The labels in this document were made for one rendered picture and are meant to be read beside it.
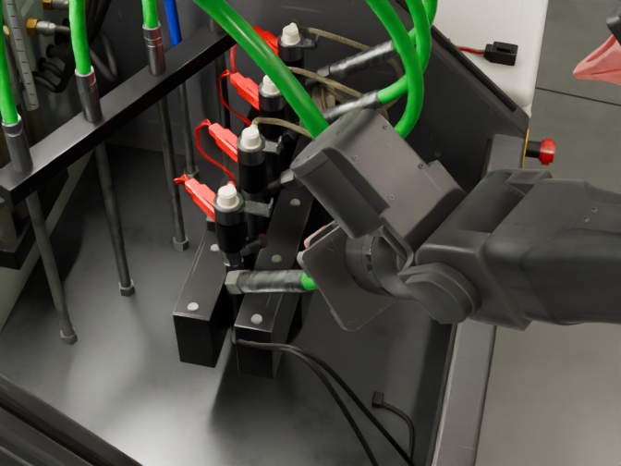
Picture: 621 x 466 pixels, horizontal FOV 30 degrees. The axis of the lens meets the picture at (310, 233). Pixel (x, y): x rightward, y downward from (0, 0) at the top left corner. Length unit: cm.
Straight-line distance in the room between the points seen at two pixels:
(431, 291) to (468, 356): 51
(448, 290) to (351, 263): 16
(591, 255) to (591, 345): 183
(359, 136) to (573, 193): 13
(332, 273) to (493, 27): 72
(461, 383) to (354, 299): 35
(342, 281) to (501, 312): 18
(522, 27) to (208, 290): 55
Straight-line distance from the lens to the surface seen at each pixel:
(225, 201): 105
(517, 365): 232
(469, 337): 116
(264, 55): 78
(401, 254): 68
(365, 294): 79
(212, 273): 116
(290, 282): 92
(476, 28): 145
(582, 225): 57
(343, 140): 66
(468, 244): 61
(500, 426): 224
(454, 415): 110
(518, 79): 138
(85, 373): 129
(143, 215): 143
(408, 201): 67
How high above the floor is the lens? 187
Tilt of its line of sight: 48 degrees down
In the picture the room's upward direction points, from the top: 1 degrees counter-clockwise
